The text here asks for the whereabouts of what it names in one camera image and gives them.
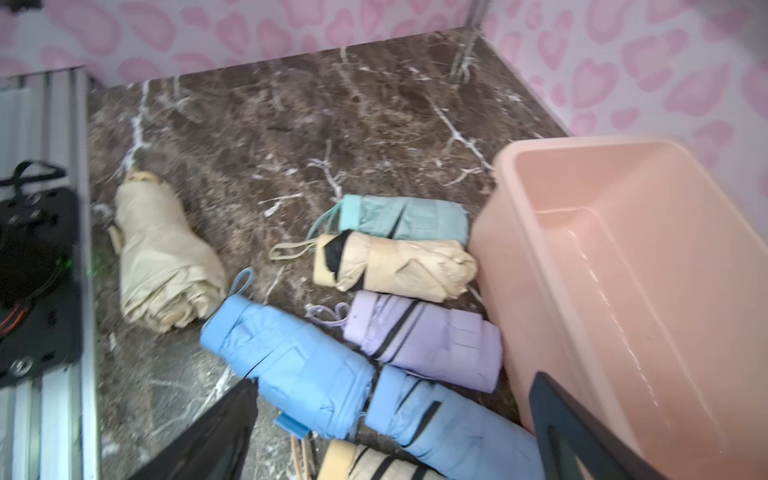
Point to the beige umbrella black trim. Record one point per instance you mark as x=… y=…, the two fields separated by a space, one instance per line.
x=429 y=270

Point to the cream umbrella black stripes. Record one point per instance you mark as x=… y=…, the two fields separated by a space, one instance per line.
x=346 y=461

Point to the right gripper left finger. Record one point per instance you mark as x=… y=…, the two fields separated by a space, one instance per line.
x=215 y=446

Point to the light blue umbrella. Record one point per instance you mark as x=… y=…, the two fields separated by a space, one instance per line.
x=450 y=433
x=318 y=384

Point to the lilac folded umbrella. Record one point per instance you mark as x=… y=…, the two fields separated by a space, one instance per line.
x=431 y=341

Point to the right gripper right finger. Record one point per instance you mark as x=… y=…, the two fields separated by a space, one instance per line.
x=574 y=444

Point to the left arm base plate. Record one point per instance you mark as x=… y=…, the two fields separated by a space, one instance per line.
x=41 y=302

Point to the mint green folded umbrella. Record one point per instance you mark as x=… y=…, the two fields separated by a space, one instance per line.
x=399 y=218

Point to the pink plastic storage box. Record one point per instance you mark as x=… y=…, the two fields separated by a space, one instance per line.
x=619 y=267

